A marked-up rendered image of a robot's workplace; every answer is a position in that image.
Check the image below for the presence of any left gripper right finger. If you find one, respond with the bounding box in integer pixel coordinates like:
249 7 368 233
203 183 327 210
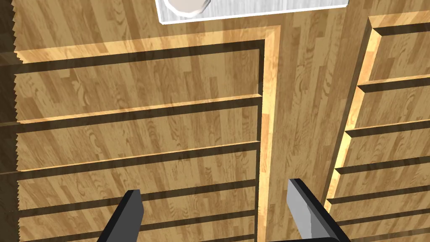
286 178 352 242

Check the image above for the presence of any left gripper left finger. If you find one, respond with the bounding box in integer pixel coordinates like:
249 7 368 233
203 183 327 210
96 189 145 242

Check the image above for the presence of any pale knob on grey plate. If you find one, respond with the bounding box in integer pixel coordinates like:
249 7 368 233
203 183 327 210
155 0 350 26

